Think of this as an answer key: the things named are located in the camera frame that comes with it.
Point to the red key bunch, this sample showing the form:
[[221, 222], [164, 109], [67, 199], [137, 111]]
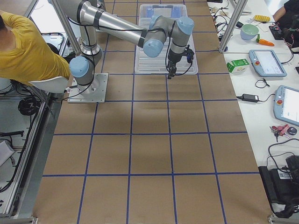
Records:
[[280, 131]]

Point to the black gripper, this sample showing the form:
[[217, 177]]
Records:
[[174, 58]]

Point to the white chair seat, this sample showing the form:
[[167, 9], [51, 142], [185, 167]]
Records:
[[53, 85]]

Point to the clear plastic storage box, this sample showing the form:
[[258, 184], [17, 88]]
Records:
[[166, 10]]

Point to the clear plastic box lid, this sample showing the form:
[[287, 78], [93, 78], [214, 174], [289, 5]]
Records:
[[156, 65]]

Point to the person in yellow shirt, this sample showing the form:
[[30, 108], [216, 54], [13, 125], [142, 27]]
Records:
[[24, 54]]

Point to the yellow toy corn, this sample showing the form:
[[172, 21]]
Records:
[[262, 18]]

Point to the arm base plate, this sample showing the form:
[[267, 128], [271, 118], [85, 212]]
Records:
[[96, 92]]

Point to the black power adapter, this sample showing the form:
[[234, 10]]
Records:
[[250, 98]]

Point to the black equipment case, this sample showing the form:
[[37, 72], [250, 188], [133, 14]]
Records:
[[282, 186]]

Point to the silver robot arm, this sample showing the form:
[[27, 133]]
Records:
[[86, 14]]

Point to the green milk carton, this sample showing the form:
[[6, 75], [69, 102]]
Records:
[[239, 65]]

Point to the toy carrot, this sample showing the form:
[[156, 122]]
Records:
[[264, 42]]

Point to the green blue bowl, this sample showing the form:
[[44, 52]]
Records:
[[248, 31]]

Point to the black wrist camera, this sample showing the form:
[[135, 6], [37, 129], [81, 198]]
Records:
[[189, 53]]

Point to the black round puck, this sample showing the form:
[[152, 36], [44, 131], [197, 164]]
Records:
[[292, 131]]

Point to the aluminium frame post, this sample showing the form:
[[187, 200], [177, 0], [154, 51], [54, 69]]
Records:
[[231, 25]]

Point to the teach pendant tablet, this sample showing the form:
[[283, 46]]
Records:
[[266, 63], [286, 105]]

